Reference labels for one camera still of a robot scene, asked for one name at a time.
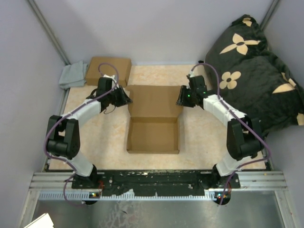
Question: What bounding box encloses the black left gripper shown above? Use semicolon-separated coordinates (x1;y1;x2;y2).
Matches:
107;85;133;108

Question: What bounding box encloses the brown cardboard box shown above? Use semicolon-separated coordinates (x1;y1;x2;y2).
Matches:
126;85;183;154
85;56;132;87

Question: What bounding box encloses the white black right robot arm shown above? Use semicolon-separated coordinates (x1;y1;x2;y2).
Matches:
176;75;263;189

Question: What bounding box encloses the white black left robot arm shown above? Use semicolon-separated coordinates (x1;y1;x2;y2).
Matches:
44;75;132;189

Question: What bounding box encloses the closed brown cardboard box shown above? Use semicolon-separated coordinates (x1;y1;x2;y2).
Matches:
85;56;132;87

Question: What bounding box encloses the grey folded cloth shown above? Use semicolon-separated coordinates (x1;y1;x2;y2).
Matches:
58;61;88;89

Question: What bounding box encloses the black floral pillow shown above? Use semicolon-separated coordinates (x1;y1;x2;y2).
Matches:
205;15;304;134

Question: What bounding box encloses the white paper sheet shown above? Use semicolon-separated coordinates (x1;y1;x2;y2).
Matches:
24;213;54;228

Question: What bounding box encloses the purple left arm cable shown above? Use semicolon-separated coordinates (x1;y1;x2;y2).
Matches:
44;62;121;206

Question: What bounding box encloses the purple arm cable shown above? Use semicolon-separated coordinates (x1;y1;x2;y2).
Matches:
189;63;273;206
44;62;121;206

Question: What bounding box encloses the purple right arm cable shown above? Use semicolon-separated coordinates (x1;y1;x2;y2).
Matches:
189;63;273;206

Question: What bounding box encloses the aluminium frame rail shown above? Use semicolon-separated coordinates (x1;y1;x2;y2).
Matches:
29;170;287;190

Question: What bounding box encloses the white slotted cable duct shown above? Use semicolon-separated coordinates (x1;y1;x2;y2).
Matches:
38;190;222;201

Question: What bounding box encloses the grey metal corner rail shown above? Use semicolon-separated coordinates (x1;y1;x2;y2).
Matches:
26;0;71;65
260;0;281;30

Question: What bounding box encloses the right grey metal corner rail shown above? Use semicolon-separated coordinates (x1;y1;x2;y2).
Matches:
260;0;281;30

